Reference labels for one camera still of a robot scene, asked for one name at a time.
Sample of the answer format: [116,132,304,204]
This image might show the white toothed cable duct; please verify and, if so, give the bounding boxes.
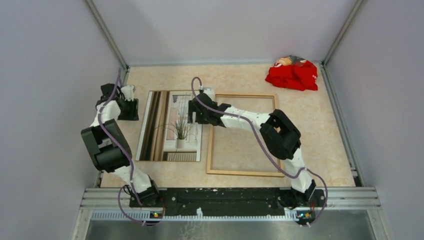
[91,208,299,222]

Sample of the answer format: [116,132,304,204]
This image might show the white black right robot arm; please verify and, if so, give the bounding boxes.
[188,92,320,209]

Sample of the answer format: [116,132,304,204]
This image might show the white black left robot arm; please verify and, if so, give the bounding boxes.
[81,83,161,207]

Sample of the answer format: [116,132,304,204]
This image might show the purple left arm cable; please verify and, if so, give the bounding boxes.
[97,67,166,227]

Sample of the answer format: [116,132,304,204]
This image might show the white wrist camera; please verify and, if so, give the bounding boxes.
[120,85,135,102]
[203,87,216,101]

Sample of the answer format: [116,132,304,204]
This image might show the wooden picture frame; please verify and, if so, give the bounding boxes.
[206,93,284,177]

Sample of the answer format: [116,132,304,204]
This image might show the red crumpled cloth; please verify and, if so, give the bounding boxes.
[265,55,318,91]

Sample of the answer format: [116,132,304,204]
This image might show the printed plant window photo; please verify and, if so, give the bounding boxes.
[135,90,202,163]

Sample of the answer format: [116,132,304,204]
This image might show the aluminium front rail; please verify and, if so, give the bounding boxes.
[79,187,381,210]

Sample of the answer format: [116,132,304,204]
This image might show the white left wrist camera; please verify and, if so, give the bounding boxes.
[120,85,135,102]

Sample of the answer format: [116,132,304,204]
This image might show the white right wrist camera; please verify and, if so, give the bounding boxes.
[203,87,216,101]

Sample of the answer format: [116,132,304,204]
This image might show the right controller board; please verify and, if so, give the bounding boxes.
[296,211,316,221]

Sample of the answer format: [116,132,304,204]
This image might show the left controller board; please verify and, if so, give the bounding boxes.
[149,211,163,219]

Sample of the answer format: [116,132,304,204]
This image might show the controller board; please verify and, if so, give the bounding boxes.
[149,211,163,219]
[296,211,316,221]

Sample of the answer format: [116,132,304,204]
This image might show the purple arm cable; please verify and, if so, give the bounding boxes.
[190,76,329,227]
[97,67,166,227]

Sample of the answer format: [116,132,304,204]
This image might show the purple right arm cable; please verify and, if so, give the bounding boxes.
[190,76,329,227]

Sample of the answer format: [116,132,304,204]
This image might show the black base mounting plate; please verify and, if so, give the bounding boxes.
[129,187,325,217]

